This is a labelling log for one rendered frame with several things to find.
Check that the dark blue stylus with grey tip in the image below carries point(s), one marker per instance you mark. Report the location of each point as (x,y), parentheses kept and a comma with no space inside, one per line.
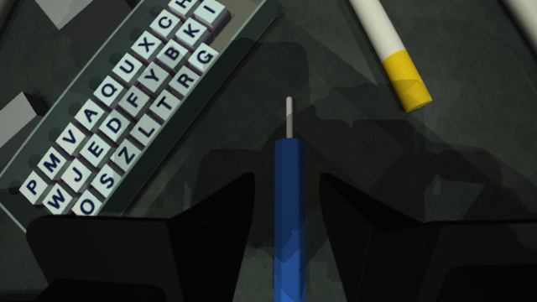
(289,215)

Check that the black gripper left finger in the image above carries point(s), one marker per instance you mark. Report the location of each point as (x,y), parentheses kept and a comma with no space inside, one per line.
(195,256)

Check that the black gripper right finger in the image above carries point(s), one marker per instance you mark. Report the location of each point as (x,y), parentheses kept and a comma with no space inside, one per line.
(383,255)

